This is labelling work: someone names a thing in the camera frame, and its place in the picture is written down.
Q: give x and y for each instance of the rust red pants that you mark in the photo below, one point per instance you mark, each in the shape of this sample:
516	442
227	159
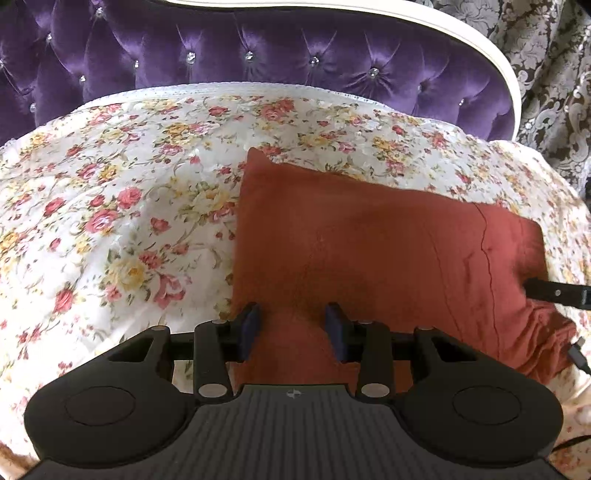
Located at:
369	240

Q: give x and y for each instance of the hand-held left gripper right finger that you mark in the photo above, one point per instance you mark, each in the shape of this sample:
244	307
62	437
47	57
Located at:
336	332

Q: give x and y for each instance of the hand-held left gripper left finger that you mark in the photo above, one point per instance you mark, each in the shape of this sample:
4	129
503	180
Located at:
248	332

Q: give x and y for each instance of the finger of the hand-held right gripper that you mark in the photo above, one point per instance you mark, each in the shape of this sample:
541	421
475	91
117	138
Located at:
554	291

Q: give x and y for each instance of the purple tufted velvet sofa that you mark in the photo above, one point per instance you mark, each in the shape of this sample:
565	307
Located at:
231	46

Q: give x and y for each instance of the brown damask curtain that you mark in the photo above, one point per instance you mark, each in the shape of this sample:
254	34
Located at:
545	55

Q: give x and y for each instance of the floral bedsheet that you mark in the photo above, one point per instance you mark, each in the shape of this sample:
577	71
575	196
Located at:
115	184

